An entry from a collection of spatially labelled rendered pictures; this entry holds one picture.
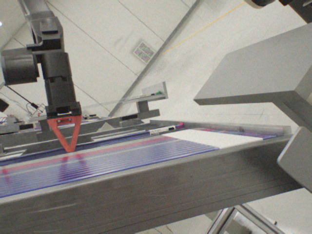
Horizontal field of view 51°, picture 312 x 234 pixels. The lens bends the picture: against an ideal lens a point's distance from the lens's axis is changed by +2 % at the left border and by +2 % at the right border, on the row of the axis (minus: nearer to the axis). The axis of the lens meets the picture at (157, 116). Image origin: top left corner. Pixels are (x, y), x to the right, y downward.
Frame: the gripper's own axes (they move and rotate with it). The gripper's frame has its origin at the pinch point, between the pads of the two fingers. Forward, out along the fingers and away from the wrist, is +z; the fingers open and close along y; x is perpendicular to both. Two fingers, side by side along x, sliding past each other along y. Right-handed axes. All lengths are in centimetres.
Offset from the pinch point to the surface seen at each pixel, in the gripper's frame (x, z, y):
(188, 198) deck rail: 11.4, 4.2, 38.0
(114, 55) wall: 141, -146, -770
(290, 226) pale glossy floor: 78, 50, -41
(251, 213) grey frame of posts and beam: 58, 38, -34
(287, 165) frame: 20.8, 1.9, 42.4
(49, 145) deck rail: -5.7, 0.8, -29.8
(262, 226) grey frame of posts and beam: 61, 43, -33
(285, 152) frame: 20.7, 0.5, 42.4
